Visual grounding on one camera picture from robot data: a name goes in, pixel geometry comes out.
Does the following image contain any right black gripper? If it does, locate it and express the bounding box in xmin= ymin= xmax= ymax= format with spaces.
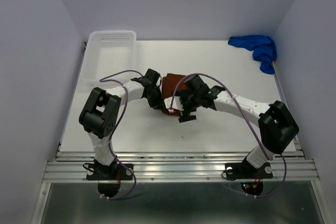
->
xmin=172 ymin=89 xmax=202 ymax=122

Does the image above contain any brown towel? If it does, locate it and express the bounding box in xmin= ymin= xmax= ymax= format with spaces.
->
xmin=161 ymin=73 xmax=187 ymax=116

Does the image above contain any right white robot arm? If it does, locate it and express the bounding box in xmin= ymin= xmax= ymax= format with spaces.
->
xmin=164 ymin=74 xmax=299 ymax=177

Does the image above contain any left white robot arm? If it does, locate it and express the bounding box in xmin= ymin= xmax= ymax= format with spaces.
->
xmin=79 ymin=69 xmax=164 ymax=179

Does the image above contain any white plastic basket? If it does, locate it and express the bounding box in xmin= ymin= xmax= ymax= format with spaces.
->
xmin=80 ymin=30 xmax=137 ymax=84

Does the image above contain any blue towel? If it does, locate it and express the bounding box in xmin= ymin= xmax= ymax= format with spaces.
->
xmin=228 ymin=35 xmax=278 ymax=74

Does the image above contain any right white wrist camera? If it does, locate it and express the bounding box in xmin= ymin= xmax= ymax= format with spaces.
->
xmin=164 ymin=97 xmax=184 ymax=113

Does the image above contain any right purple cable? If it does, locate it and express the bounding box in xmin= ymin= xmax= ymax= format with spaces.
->
xmin=167 ymin=73 xmax=287 ymax=199

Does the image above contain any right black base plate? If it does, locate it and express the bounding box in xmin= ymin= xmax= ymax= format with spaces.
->
xmin=222 ymin=162 xmax=273 ymax=181

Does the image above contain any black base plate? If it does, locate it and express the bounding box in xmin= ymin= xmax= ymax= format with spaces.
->
xmin=222 ymin=162 xmax=273 ymax=181
xmin=83 ymin=162 xmax=133 ymax=182

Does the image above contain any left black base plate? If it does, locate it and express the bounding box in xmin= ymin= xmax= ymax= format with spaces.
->
xmin=83 ymin=162 xmax=133 ymax=182

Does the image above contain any aluminium rail frame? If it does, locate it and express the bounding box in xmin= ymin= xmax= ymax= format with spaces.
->
xmin=32 ymin=139 xmax=332 ymax=223

